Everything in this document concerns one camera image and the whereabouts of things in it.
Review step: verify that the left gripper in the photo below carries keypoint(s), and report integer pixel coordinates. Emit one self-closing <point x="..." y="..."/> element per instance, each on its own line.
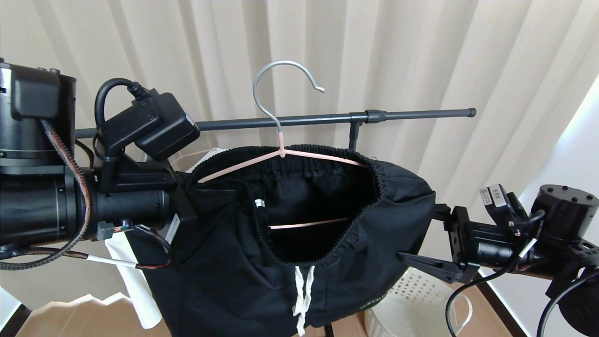
<point x="135" y="206"/>

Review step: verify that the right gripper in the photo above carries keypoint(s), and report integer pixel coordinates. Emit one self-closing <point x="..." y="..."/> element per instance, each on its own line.
<point x="491" y="243"/>

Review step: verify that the white garment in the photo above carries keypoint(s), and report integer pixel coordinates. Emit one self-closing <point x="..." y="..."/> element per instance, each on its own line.
<point x="135" y="290"/>

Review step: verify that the black garment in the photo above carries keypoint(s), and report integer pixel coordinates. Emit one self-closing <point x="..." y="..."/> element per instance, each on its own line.
<point x="215" y="271"/>

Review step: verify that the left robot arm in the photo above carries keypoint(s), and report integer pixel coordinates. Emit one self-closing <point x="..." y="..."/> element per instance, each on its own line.
<point x="32" y="196"/>

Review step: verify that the white laundry basket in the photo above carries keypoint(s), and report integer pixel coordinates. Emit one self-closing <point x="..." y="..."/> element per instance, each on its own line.
<point x="412" y="309"/>

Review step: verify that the black clothes rack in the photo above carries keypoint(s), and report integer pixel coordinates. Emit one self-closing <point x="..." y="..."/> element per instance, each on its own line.
<point x="412" y="113"/>

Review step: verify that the beige curtain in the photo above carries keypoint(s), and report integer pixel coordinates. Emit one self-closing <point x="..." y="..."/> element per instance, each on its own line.
<point x="421" y="56"/>

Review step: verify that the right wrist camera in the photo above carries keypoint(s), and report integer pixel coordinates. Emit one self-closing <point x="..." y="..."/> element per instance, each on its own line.
<point x="503" y="206"/>

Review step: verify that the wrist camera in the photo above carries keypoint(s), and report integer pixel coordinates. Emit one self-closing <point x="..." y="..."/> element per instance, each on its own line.
<point x="159" y="121"/>
<point x="503" y="206"/>

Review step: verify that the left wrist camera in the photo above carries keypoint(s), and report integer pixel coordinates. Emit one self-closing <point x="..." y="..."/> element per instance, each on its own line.
<point x="159" y="121"/>

